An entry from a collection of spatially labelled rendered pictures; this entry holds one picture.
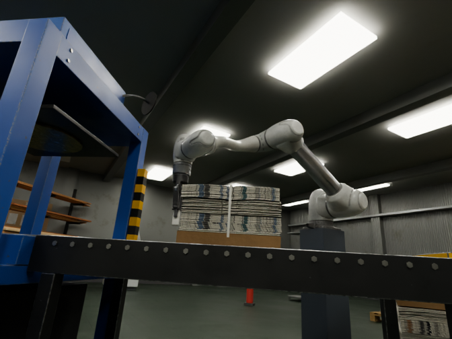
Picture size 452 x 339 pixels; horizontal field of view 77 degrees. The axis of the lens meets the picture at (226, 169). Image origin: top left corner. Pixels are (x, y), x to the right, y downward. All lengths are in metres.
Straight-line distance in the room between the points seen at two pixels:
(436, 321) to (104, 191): 9.59
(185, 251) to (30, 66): 0.81
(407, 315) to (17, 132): 1.85
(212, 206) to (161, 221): 9.60
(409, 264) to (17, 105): 1.28
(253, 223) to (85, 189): 9.43
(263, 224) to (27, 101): 0.91
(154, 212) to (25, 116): 9.59
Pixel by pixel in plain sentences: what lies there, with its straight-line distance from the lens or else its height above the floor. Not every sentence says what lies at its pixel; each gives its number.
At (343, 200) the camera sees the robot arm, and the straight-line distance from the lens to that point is 1.83.
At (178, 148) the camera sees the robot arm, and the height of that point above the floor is 1.25.
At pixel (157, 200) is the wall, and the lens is 10.70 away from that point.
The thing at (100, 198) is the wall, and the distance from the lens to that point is 10.31.
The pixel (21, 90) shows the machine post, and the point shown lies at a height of 1.24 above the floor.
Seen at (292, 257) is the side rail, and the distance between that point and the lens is 0.91.
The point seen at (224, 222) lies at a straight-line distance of 1.07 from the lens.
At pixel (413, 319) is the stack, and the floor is 0.55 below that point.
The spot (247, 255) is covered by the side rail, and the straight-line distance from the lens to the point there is 0.91.
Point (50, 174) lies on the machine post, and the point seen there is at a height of 1.23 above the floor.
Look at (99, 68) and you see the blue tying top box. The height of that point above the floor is 1.70.
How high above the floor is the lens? 0.74
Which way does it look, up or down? 18 degrees up
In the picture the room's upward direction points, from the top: 4 degrees clockwise
